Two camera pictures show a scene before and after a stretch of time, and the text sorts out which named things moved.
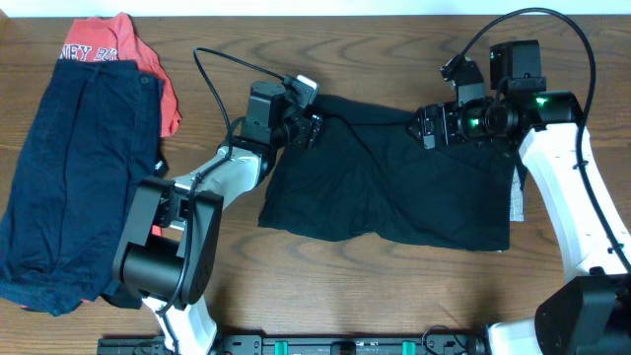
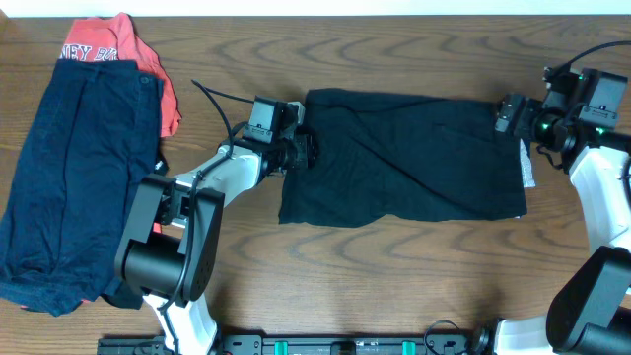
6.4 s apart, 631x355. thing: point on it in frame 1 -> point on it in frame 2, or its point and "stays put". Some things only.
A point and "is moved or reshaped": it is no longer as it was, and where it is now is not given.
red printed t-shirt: [115, 38] stays put
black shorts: [369, 179] is moved or reshaped
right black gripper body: [429, 127] -> [509, 114]
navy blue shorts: [94, 143] stays put
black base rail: [308, 344] stays put
